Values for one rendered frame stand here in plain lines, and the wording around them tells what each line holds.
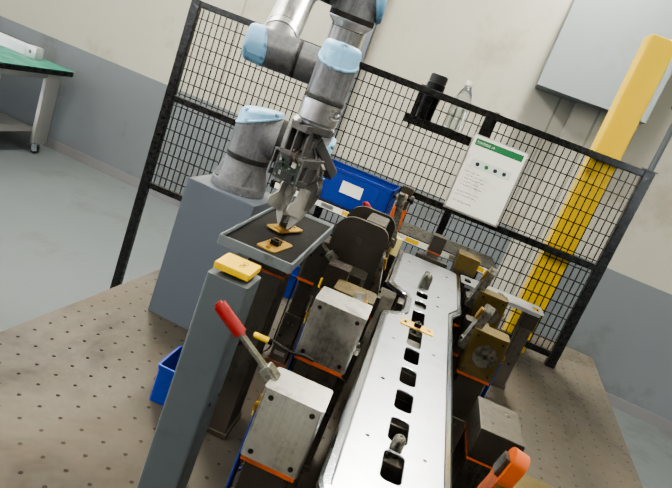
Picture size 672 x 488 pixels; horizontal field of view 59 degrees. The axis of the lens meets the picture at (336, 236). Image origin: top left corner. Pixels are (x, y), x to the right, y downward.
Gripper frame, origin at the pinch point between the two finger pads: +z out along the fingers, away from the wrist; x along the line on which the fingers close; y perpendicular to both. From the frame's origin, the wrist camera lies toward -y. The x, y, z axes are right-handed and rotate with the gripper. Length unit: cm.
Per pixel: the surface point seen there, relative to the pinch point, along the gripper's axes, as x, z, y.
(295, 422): 31.4, 15.3, 30.8
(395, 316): 17.9, 18.3, -32.2
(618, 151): 34, -39, -149
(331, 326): 20.8, 11.0, 7.5
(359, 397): 31.7, 18.1, 10.2
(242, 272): 12.1, 2.3, 26.7
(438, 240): -1, 12, -102
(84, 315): -47, 48, 1
